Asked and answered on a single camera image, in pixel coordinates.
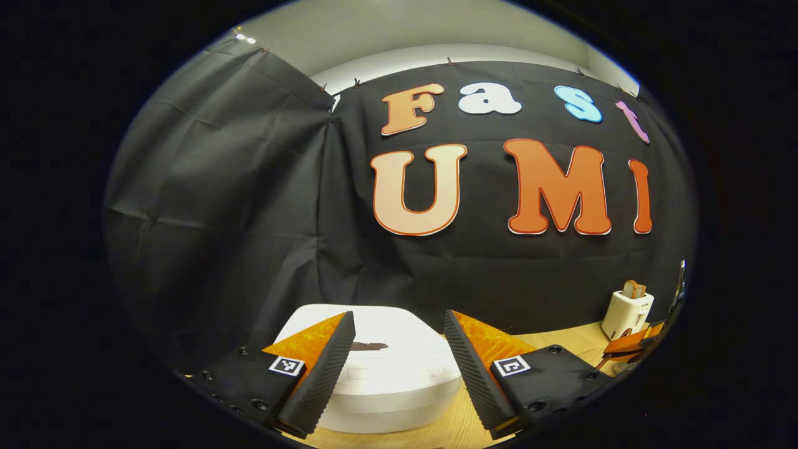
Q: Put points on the black backdrop cloth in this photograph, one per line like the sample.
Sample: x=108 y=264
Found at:
x=249 y=218

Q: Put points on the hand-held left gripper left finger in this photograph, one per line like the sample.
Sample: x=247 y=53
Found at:
x=324 y=374

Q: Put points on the white toaster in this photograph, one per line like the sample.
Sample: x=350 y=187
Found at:
x=626 y=315

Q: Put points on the brown wooden spoon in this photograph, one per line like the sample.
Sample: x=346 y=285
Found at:
x=606 y=360

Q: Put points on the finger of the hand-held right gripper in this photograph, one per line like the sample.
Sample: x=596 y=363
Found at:
x=633 y=342

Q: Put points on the white rice cooker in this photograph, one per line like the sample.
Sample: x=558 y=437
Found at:
x=399 y=386

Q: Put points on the brown toast slice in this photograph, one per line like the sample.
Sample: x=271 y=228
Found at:
x=634 y=289

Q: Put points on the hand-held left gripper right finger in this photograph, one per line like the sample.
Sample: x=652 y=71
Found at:
x=477 y=374

